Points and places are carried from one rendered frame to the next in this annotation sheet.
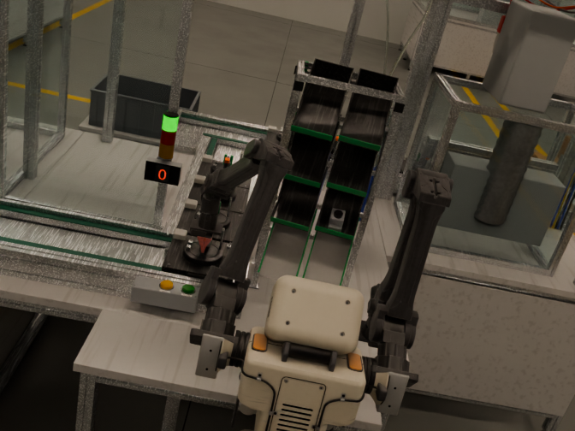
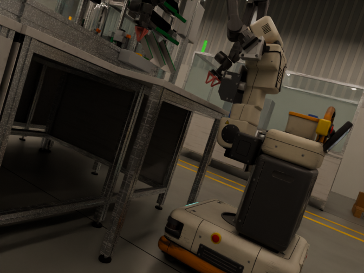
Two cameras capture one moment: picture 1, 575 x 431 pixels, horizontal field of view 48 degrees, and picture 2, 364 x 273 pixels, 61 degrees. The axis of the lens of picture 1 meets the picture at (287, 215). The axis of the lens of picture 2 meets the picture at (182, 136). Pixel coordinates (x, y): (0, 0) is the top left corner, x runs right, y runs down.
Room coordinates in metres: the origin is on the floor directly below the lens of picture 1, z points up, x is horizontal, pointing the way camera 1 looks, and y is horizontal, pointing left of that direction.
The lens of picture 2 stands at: (0.63, 1.58, 0.74)
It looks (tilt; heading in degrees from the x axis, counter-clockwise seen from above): 4 degrees down; 299
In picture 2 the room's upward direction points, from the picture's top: 18 degrees clockwise
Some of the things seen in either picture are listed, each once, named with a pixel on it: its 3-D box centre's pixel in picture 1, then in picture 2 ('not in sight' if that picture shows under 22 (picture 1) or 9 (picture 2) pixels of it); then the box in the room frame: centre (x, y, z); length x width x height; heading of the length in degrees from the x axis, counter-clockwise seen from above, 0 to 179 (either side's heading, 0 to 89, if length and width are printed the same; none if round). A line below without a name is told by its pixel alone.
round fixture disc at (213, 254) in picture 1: (203, 252); not in sight; (1.95, 0.26, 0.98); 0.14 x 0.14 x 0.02
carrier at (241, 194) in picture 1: (221, 185); not in sight; (2.45, 0.30, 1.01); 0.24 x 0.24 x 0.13; 5
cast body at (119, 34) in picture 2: not in sight; (119, 36); (1.96, 0.26, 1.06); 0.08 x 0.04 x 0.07; 5
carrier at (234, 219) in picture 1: (213, 212); not in sight; (2.21, 0.28, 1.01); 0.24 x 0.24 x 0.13; 5
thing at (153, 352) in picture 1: (242, 326); (153, 87); (1.78, 0.06, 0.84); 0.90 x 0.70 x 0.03; 93
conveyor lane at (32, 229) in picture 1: (117, 250); not in sight; (1.95, 0.56, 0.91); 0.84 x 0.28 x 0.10; 95
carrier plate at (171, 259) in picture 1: (202, 256); not in sight; (1.95, 0.26, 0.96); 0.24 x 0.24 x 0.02; 5
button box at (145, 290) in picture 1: (165, 293); (136, 61); (1.73, 0.32, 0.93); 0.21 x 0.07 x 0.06; 95
